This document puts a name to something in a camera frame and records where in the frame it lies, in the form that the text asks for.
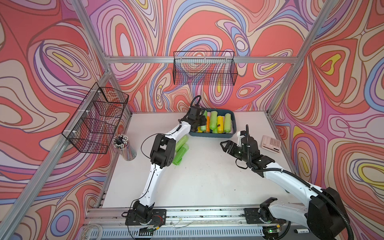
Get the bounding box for pink calculator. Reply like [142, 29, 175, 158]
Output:
[262, 135, 282, 154]

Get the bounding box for black marker pen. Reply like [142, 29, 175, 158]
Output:
[294, 229, 310, 234]

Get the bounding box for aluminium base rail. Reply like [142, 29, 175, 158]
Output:
[74, 205, 340, 240]

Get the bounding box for clear cup of pencils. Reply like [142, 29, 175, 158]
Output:
[113, 134, 137, 161]

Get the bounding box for black wire basket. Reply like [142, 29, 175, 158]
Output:
[173, 50, 238, 86]
[62, 83, 129, 154]

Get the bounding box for light green roll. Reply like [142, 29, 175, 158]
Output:
[224, 113, 232, 133]

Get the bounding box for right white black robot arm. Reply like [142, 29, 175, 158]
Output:
[220, 136, 355, 240]

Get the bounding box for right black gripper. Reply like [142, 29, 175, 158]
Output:
[220, 140, 251, 163]

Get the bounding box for orange trash bag roll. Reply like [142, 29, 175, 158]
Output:
[206, 116, 211, 133]

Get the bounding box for left black wire basket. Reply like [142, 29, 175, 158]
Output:
[62, 83, 129, 154]

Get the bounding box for teal plastic storage box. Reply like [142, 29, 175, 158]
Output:
[189, 108, 237, 139]

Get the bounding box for back black wire basket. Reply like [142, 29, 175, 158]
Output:
[173, 50, 238, 86]

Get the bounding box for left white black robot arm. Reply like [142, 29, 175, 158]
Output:
[126, 104, 207, 226]

